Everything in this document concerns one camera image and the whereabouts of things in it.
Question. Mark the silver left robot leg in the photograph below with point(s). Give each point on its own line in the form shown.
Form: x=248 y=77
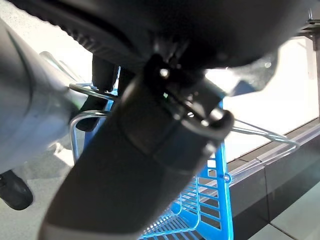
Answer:
x=25 y=100

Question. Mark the blue plastic shopping basket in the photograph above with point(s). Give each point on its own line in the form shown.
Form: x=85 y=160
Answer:
x=226 y=200

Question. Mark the black shelf plinth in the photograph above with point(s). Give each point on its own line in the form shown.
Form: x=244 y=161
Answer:
x=287 y=190

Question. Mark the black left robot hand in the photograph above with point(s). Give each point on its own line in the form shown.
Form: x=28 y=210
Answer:
x=140 y=162

